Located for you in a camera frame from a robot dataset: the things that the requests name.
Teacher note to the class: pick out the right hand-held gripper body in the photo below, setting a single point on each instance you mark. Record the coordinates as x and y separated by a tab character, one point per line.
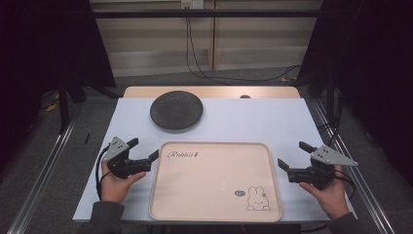
324	164

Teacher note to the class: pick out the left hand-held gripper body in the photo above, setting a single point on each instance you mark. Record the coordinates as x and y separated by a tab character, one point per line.
117	160

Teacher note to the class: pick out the person's left hand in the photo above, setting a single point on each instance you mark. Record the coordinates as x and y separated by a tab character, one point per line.
114	188

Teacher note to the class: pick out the person's right hand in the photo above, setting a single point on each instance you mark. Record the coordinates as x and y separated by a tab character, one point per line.
329	200

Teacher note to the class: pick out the dark round plate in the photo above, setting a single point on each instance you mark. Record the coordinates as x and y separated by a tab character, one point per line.
176	109

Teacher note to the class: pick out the white table cover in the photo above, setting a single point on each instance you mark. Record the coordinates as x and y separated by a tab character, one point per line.
246	123

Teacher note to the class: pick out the beige tray with rabbit print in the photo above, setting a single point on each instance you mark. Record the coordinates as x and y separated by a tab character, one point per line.
214	187

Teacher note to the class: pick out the black metal stand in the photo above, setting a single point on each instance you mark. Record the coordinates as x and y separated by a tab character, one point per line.
63	104

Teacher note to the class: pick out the small dark round knob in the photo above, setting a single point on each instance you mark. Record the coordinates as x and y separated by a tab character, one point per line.
245	96

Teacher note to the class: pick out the black curtain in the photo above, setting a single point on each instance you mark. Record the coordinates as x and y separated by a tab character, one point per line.
373	65
42	48

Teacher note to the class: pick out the black horizontal bar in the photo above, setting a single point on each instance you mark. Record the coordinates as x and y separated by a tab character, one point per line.
207	13

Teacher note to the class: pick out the aluminium floor rail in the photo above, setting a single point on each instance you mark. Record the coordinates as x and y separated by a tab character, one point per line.
363	175
42	175

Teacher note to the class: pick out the white wall socket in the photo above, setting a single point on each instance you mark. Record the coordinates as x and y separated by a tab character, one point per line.
192	3

